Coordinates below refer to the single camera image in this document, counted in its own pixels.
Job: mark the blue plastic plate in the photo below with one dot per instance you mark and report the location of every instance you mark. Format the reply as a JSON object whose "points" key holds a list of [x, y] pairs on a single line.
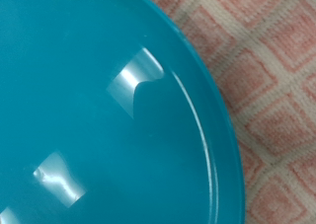
{"points": [[82, 102]]}

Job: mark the pink checked towel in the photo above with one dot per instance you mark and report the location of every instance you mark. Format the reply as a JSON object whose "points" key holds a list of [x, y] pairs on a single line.
{"points": [[270, 86]]}

